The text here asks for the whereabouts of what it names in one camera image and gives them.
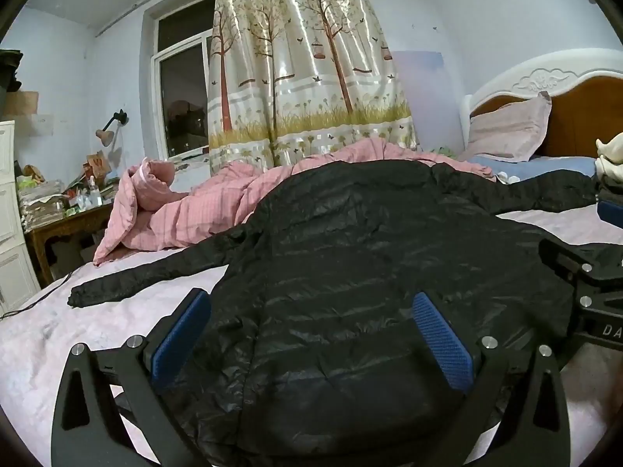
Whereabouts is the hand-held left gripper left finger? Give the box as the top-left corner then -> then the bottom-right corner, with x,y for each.
51,288 -> 212,467

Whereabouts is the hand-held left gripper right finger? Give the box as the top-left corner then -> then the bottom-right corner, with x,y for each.
413,292 -> 571,467

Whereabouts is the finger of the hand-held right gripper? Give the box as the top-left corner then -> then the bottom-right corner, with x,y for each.
597,201 -> 623,231
538,238 -> 623,303

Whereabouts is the black puffer jacket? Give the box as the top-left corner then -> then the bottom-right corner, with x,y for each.
68,160 -> 623,458

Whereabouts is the cream cloth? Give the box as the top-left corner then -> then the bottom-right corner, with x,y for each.
595,131 -> 623,180

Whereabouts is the blue bed sheet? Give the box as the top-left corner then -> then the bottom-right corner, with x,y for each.
467,153 -> 598,186

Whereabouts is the white and wooden headboard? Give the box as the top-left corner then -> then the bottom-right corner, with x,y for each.
460,49 -> 623,159

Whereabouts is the pink striped quilt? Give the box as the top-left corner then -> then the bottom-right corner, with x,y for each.
92,137 -> 497,267

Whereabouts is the pale pink pillow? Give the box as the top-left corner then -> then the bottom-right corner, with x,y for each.
460,93 -> 553,163

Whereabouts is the pink bed sheet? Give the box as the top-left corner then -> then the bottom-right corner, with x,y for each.
0,207 -> 623,467

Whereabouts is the wooden desk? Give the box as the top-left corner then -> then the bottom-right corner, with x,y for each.
23,202 -> 115,289

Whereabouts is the white drawer cabinet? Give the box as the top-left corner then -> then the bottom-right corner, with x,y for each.
0,119 -> 42,313

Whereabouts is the window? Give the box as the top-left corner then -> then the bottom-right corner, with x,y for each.
143,0 -> 218,160

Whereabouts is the tree print curtain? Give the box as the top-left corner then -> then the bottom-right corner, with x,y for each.
207,0 -> 419,173

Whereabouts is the black cable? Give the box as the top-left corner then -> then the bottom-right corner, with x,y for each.
0,272 -> 75,321

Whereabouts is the wall lamp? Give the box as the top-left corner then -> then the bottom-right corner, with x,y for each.
95,109 -> 130,147

